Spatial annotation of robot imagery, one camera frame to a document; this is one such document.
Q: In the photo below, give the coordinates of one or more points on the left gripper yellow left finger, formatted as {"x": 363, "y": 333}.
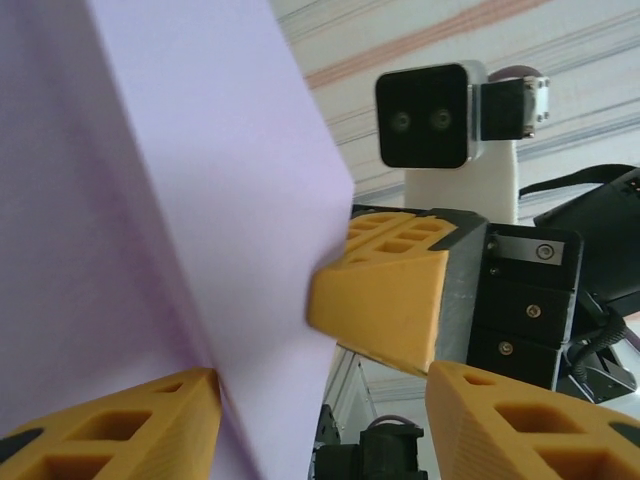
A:
{"x": 150, "y": 440}

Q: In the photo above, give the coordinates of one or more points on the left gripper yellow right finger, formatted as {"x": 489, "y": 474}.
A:
{"x": 500, "y": 440}

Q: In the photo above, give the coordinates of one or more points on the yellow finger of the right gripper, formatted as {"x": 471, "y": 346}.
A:
{"x": 380, "y": 305}
{"x": 372, "y": 227}

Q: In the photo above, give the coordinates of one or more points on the purple cloth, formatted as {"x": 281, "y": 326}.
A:
{"x": 150, "y": 175}

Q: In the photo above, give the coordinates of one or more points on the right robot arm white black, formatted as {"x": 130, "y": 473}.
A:
{"x": 610, "y": 200}

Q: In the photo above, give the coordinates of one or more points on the translucent corrugated side panel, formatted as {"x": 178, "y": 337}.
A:
{"x": 575, "y": 40}

